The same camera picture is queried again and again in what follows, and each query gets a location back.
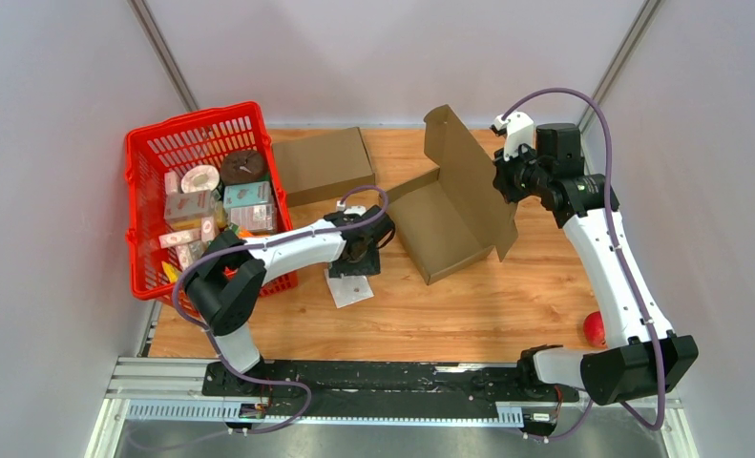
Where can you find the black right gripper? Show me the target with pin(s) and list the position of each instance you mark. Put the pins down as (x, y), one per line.
(503, 167)

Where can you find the red plastic basket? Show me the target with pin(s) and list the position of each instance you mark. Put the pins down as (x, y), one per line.
(175, 147)

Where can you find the teal snack box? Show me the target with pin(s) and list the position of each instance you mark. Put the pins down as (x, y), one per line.
(247, 194)

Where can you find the pink white tape roll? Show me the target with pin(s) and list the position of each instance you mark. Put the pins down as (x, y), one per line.
(200, 178)

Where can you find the pink white carton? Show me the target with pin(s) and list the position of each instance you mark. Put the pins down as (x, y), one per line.
(183, 209)

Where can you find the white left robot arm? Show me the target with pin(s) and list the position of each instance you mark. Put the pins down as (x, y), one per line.
(224, 284)

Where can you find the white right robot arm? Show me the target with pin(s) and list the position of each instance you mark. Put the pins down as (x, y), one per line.
(644, 356)

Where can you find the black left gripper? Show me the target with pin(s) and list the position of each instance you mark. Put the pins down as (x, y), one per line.
(369, 266)

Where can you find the clear plastic bag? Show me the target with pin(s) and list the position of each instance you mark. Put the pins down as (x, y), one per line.
(347, 290)

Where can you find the red apple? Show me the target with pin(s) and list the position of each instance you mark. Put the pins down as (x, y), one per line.
(593, 330)

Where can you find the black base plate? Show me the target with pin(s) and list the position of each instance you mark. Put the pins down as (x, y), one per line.
(382, 389)

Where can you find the brown round cake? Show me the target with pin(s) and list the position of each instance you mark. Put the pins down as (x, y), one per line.
(243, 166)

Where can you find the aluminium front rail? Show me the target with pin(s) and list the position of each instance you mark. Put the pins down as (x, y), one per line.
(170, 389)

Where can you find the brown cardboard box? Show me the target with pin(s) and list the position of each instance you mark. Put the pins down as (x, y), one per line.
(323, 166)

